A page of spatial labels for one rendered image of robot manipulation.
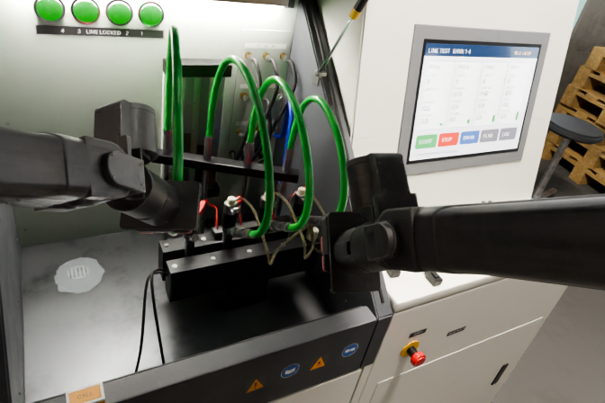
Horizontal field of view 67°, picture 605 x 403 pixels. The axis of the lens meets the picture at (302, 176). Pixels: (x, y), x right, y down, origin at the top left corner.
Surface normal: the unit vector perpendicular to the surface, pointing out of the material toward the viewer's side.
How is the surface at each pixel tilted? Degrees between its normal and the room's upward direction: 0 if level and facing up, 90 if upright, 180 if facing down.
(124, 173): 61
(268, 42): 90
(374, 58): 76
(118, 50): 90
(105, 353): 0
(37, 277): 0
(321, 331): 0
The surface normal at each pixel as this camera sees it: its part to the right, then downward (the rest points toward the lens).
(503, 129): 0.48, 0.32
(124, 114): 0.94, -0.22
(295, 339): 0.18, -0.84
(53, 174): 0.86, -0.19
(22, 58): 0.45, 0.53
